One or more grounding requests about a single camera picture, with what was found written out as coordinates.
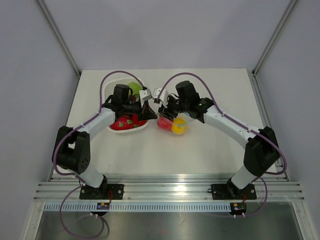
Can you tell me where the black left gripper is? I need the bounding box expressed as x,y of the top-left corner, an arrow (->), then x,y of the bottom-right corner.
122,98 -> 158,123

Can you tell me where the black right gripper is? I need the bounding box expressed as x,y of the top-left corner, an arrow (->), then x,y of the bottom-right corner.
158,95 -> 190,122

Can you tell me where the red apple toy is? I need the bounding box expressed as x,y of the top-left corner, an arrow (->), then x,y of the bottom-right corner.
157,116 -> 173,132

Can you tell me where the clear zip bag blue zipper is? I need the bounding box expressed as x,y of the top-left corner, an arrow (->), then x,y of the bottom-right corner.
156,113 -> 194,136

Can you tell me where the yellow lemon toy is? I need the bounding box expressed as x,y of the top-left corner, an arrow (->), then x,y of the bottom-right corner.
171,117 -> 187,135

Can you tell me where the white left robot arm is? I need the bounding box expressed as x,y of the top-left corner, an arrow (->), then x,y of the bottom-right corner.
52,84 -> 157,199

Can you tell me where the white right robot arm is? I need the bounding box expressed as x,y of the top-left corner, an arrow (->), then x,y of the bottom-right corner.
153,80 -> 280,198

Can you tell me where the red bell pepper toy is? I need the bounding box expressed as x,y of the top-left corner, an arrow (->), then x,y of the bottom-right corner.
132,114 -> 148,126

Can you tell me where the red dragon fruit toy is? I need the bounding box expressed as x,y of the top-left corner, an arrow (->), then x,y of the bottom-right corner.
109,115 -> 138,131

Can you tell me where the white perforated plastic basket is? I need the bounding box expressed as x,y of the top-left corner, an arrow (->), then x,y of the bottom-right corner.
102,77 -> 149,135

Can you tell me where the left small circuit board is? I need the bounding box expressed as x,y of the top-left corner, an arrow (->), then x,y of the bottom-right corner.
96,202 -> 110,211

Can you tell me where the small circuit board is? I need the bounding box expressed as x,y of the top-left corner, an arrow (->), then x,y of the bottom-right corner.
96,202 -> 110,211
230,202 -> 247,212

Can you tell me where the right small circuit board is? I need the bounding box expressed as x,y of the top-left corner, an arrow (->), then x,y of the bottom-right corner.
230,202 -> 247,212

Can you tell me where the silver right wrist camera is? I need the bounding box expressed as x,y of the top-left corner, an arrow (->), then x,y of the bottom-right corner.
152,88 -> 169,106

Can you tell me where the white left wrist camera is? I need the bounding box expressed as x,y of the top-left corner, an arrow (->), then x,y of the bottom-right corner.
139,88 -> 153,103

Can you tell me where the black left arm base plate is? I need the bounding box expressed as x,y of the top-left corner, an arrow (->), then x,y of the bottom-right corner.
79,183 -> 125,200

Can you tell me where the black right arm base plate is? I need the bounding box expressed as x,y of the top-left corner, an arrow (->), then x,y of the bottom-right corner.
207,183 -> 257,200

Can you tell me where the aluminium rail frame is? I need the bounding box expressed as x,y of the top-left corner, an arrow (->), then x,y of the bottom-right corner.
33,174 -> 305,203

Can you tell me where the white slotted cable duct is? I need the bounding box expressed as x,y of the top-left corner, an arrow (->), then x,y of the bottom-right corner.
43,202 -> 233,213

